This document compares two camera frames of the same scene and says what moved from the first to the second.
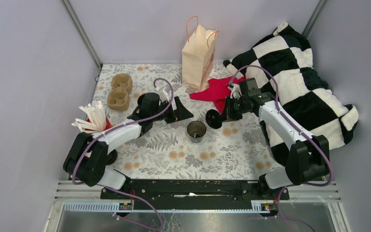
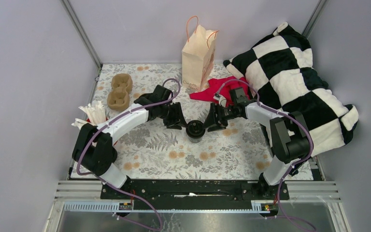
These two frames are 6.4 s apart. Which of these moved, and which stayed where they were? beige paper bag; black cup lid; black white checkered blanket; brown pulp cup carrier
Moved: black cup lid
Stayed: black white checkered blanket; brown pulp cup carrier; beige paper bag
